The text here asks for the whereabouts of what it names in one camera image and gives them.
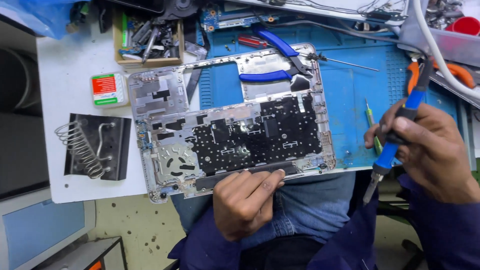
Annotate blue circuit board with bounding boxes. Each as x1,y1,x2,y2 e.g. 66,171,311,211
200,5,297,32

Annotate blue repair mat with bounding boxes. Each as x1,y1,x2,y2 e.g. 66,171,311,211
196,19,460,169

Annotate red cup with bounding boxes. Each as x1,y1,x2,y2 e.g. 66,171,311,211
445,16,480,37

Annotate person's left hand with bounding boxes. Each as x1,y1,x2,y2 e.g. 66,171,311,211
213,169,286,242

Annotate person's right hand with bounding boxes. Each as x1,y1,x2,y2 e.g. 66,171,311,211
364,100,480,205

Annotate cardboard box of parts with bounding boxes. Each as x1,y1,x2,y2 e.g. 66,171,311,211
112,10,185,70

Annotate green handled screwdriver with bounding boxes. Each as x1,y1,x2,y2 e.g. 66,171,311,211
364,98,383,155

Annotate white flux tin red label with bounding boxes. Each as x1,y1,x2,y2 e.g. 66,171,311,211
90,72,129,109

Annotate red handled screwdriver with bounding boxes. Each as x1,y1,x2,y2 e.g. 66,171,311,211
238,34,268,49

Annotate blue handled pliers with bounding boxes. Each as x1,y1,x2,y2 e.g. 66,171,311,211
239,25,314,83

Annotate person's blue jeans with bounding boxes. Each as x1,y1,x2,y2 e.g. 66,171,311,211
170,170,357,250

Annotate silver laptop palmrest chassis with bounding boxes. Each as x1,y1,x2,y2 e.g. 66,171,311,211
127,42,337,204

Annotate grey monitor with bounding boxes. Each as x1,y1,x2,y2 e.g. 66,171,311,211
0,187,97,270

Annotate thin metal probe tool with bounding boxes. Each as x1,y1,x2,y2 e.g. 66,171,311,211
307,52,380,72

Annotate black soldering iron stand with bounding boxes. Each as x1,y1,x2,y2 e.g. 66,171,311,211
55,113,133,181

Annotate blue soldering iron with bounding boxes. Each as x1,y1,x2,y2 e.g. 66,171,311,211
362,56,436,206

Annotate blue plastic bag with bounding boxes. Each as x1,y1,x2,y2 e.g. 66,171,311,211
0,0,91,40

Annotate orange handled pliers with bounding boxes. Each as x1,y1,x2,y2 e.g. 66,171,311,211
407,60,476,96

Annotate black cable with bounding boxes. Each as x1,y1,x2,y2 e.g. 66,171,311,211
251,9,428,57

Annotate white cable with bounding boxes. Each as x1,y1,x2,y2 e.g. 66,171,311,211
412,0,480,101

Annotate clear plastic parts bin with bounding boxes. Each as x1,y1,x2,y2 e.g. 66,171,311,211
397,0,480,68

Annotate black laptop speaker bar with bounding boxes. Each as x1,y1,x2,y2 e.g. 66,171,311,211
195,161,299,192

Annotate white work board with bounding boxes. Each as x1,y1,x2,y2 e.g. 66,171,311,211
36,15,211,204

